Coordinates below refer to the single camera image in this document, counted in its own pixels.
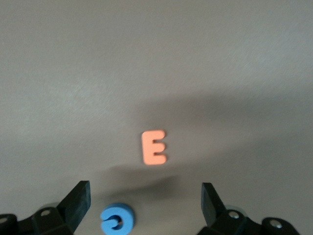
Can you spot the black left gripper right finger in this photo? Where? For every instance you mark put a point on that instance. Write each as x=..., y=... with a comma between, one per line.
x=212, y=208

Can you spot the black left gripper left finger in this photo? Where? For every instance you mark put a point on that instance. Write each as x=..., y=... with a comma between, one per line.
x=73, y=205

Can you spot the blue foam letter G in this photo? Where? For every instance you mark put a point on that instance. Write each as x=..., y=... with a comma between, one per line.
x=127, y=216

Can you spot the orange foam letter E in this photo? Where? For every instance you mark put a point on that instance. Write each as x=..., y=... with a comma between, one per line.
x=148, y=148

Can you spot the brown table cover sheet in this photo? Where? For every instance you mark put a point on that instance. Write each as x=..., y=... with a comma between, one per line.
x=156, y=49

